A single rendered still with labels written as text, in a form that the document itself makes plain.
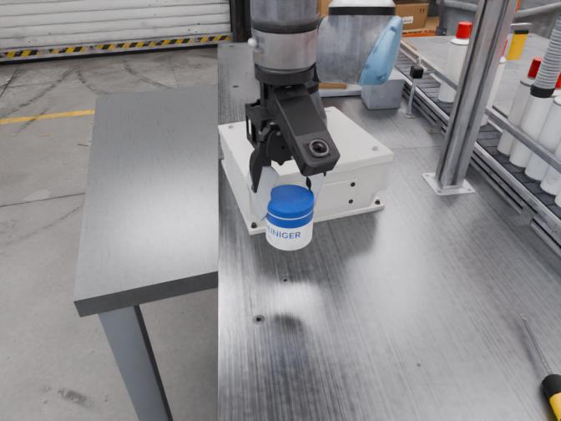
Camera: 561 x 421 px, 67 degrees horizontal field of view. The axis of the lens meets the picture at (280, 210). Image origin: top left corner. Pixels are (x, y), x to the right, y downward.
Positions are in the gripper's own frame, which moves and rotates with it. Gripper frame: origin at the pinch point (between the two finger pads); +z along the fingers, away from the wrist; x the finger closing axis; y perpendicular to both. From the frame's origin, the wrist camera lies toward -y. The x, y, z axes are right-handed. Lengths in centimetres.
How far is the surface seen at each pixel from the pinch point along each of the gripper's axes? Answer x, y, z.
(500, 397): -16.3, -28.8, 14.7
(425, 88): -69, 52, 10
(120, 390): 39, 49, 98
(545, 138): -54, 2, 1
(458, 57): -66, 40, -3
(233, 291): 8.9, 1.7, 14.7
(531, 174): -54, 2, 8
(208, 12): -104, 442, 62
